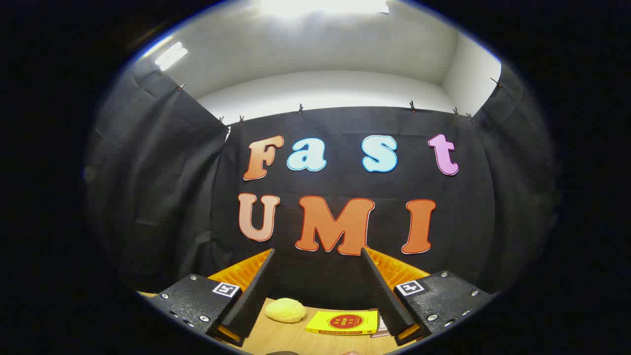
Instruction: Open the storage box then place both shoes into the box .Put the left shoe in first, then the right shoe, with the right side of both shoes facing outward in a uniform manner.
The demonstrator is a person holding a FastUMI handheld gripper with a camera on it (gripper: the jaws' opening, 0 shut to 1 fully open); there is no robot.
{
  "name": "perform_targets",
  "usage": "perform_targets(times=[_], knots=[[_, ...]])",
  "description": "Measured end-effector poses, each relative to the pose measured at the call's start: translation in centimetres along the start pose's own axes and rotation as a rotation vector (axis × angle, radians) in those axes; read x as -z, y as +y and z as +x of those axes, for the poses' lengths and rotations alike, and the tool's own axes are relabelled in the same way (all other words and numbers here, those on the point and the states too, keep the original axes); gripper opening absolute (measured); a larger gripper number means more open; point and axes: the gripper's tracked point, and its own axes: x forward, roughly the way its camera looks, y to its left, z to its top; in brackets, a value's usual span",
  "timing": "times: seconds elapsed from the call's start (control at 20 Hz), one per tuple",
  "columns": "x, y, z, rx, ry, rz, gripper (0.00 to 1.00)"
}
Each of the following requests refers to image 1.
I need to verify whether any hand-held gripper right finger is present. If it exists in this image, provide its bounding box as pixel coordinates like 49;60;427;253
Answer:
360;248;496;347

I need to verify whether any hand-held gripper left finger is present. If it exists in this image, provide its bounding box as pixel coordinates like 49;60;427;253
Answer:
147;248;277;348

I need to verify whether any yellow round bun plush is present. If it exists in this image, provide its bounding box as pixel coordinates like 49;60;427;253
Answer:
265;298;307;324

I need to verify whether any white book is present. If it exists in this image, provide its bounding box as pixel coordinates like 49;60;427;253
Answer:
370;316;392;339

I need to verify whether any black backdrop cloth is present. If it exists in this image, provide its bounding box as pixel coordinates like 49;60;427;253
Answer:
84;57;562;311

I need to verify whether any yellow book with red circle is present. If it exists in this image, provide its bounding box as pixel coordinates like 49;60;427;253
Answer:
305;309;379;336

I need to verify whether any ceiling light panel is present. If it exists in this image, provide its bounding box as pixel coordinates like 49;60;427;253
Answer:
154;41;189;71

